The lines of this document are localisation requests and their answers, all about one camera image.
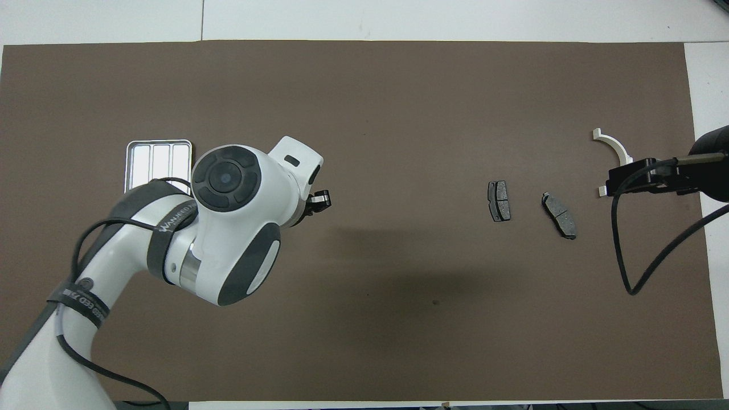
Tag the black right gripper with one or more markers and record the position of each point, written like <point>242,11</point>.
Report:
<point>655,176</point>

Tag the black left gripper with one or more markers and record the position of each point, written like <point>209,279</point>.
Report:
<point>304,208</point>

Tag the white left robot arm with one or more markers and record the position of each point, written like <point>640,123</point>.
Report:
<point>228,245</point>

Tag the silver metal tray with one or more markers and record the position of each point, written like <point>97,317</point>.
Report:
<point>154,162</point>

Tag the rounded dark brake pad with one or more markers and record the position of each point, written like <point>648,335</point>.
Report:
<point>559,215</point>

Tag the brown table mat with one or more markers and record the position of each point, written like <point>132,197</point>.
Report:
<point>398,114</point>

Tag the rectangular dark brake pad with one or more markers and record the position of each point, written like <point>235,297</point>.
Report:
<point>500,200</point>

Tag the white curved plastic bracket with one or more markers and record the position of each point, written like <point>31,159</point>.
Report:
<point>615,145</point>

